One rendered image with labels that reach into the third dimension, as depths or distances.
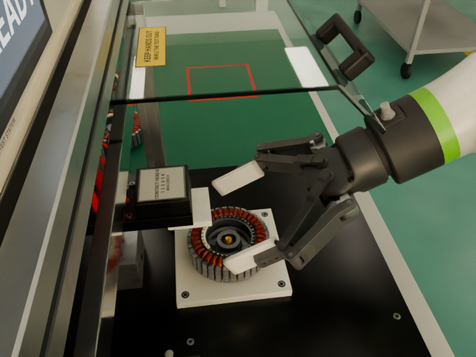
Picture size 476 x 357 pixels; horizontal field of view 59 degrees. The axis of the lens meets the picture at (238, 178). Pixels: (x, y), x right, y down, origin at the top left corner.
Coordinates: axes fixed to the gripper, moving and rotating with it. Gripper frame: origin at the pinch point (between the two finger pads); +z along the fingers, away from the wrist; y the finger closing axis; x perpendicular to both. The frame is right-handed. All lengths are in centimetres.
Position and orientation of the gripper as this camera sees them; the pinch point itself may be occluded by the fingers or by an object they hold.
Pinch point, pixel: (229, 221)
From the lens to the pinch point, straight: 55.1
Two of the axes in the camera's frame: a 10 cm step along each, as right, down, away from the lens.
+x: 4.7, 6.0, 6.5
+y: 1.4, 6.7, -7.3
